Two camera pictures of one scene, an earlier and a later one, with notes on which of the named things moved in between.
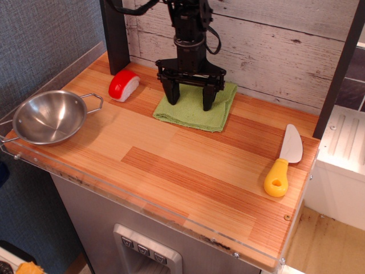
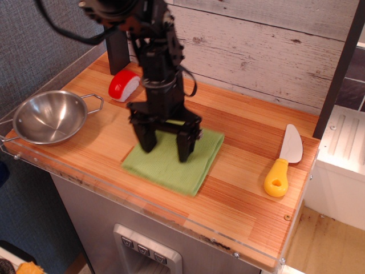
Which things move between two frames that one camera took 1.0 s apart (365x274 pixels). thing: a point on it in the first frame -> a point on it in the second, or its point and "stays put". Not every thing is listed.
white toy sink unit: x=336 y=187 stays put
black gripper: x=191 y=65 -> x=165 y=108
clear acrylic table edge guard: x=169 y=219 stays put
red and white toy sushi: x=124 y=85 stays put
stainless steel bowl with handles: x=52 y=117 stays put
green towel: x=188 y=111 -> x=163 y=166
